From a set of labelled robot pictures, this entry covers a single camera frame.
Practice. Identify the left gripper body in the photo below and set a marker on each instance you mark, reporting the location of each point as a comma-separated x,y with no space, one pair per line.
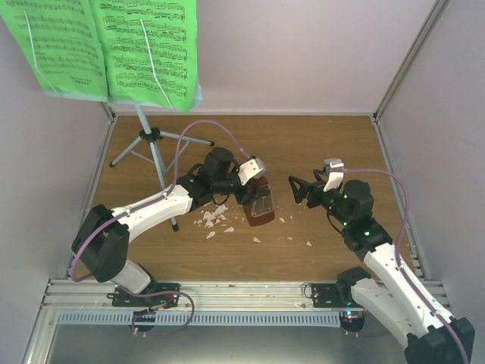
247,196

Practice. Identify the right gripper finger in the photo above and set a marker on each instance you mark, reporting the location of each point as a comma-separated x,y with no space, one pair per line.
301,189
319,176

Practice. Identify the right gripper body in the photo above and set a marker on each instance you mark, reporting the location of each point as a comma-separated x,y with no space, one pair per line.
315,190

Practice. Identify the clear metronome cover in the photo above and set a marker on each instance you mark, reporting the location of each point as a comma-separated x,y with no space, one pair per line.
262,207

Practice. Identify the wooden metronome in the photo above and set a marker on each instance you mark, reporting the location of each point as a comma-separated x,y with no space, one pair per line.
265,219

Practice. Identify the light blue music stand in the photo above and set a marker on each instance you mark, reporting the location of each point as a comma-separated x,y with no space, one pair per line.
151,135

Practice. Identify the green sheet music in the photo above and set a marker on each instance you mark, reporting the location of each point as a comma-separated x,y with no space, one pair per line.
150,51
61,43

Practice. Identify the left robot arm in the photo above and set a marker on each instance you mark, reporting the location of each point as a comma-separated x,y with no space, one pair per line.
102,241

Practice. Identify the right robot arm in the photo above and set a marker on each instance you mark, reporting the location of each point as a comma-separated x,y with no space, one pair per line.
385,286

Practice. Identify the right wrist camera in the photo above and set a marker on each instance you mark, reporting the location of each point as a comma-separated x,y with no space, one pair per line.
333,169

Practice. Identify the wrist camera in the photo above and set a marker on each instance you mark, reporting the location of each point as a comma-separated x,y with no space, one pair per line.
252,169
333,169

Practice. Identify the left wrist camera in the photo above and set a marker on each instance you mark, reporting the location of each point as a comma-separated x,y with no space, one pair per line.
252,169

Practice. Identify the grey slotted cable duct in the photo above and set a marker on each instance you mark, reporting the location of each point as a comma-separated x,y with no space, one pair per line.
208,318

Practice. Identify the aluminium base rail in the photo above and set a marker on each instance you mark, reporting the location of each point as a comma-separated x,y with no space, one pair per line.
242,296

